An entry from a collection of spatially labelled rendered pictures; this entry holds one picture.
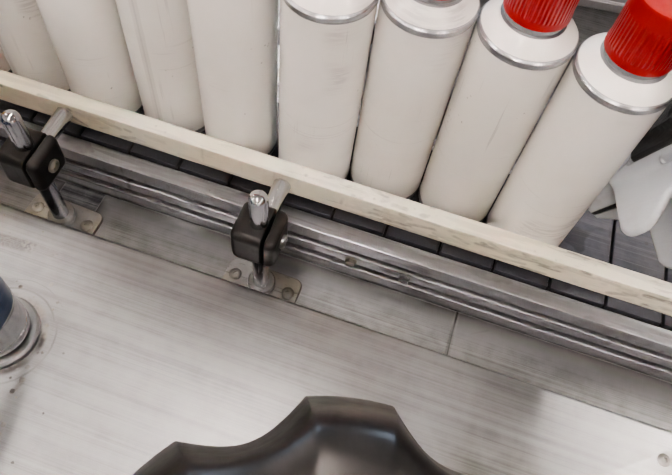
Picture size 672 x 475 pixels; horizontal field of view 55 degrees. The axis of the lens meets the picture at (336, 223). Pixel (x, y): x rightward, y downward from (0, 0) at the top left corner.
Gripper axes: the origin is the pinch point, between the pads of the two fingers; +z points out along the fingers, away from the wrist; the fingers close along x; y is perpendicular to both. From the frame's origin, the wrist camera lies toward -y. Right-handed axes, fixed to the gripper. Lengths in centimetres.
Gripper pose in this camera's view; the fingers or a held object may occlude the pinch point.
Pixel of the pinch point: (611, 195)
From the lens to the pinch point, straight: 44.6
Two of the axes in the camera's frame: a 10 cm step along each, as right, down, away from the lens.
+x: 7.8, 5.2, 3.4
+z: -5.4, 2.9, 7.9
